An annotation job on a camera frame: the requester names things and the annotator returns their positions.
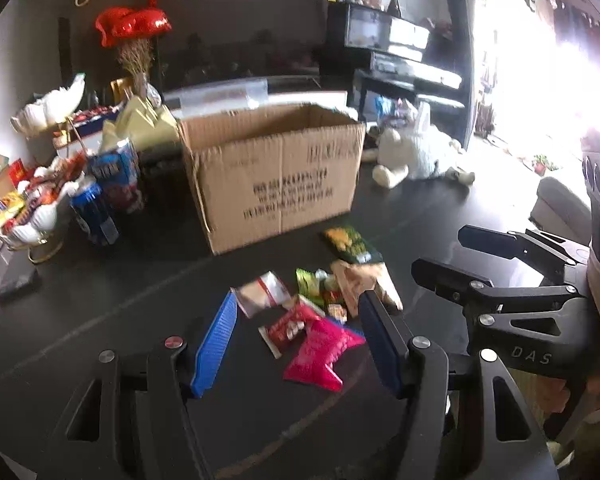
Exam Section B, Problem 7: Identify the magenta snack packet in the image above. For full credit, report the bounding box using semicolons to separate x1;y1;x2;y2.
283;318;366;392

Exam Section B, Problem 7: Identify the yellow paper bag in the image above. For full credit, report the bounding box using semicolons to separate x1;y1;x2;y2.
98;96;180;154

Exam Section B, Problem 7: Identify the blue red snack carton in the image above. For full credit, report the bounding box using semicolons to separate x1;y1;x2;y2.
87;139;144;214

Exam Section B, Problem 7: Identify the brown cardboard box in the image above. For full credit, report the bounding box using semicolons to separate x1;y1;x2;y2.
178;104;366;255

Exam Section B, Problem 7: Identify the clear red-striped cracker packet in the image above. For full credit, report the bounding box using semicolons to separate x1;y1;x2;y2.
232;271;290;318

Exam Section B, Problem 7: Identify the grey chair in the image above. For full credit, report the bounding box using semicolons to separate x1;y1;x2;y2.
530;170;592;245

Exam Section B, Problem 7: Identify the black piano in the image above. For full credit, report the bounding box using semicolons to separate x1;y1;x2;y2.
320;2;469;145

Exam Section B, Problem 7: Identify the white shell bowl of snacks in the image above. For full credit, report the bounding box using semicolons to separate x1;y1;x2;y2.
0;152;87;264

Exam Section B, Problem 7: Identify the green snack packet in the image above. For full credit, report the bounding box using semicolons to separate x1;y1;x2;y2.
296;269;343;308

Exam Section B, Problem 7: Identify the black remote control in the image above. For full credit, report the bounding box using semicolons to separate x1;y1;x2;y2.
0;269;40;304

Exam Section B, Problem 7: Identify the white shell dish on stand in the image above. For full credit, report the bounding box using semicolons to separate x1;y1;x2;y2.
10;73;85;138

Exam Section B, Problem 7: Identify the red white snack packet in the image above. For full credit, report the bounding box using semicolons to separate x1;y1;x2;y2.
258;295;325;359

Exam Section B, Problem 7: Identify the beige orange snack bag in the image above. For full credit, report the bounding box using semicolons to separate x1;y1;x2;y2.
330;260;403;318

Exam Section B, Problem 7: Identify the dried flower vase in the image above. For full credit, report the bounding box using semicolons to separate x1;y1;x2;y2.
117;38;162;108

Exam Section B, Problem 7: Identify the blue drink can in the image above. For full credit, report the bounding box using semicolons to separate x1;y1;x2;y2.
71;179;119;246

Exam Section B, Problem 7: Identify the black television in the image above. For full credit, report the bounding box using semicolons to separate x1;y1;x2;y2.
151;0;328;92

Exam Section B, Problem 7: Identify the white plush toy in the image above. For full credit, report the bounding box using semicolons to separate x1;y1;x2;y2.
372;117;476;188

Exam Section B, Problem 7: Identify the dark green chips bag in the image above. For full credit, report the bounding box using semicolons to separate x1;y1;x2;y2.
322;226;384;264

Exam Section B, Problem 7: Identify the small brown candy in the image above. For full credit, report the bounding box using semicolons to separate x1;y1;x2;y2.
327;304;348;325

